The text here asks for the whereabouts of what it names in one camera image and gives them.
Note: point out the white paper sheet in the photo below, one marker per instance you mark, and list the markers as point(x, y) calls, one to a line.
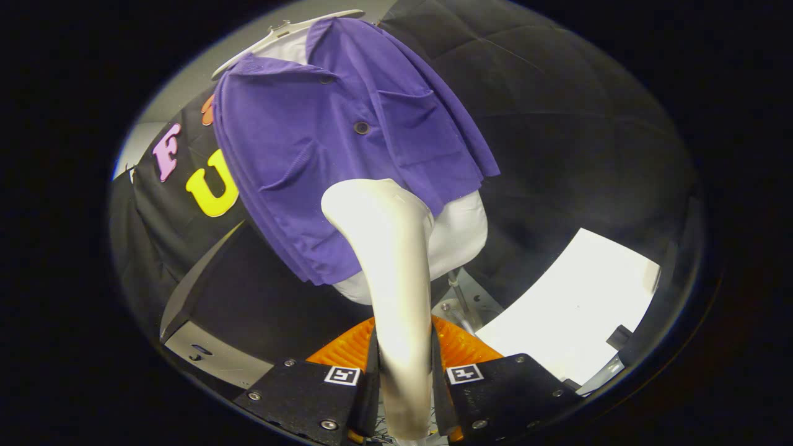
point(576, 303)

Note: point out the black backdrop cloth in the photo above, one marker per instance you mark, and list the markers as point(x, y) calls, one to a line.
point(557, 124)

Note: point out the grey cabinet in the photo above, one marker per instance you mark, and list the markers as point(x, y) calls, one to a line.
point(217, 359)

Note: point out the purple jacket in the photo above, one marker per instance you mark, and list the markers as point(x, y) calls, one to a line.
point(297, 136)

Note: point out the white shirt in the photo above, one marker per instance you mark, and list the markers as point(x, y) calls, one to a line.
point(458, 229)

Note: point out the white steamer stand base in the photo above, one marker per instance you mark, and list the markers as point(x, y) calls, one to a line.
point(461, 297)

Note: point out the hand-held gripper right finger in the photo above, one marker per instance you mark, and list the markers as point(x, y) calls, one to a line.
point(508, 396)

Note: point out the white clothes hanger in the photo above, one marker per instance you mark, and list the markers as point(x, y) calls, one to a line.
point(272, 38)

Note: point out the white garment steamer head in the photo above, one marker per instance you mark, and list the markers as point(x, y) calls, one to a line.
point(396, 266)

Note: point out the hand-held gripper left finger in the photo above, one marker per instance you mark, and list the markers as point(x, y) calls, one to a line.
point(303, 396)

